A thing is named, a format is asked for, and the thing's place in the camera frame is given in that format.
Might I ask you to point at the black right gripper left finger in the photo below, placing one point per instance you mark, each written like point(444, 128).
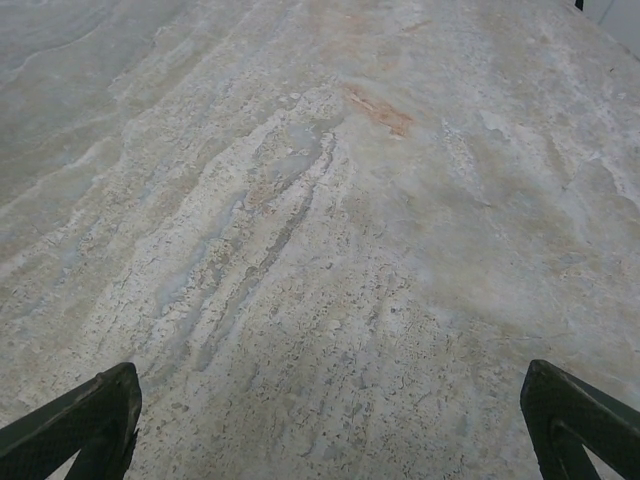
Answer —
point(100, 400)

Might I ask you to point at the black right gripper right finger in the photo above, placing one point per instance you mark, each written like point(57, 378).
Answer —
point(545, 395)

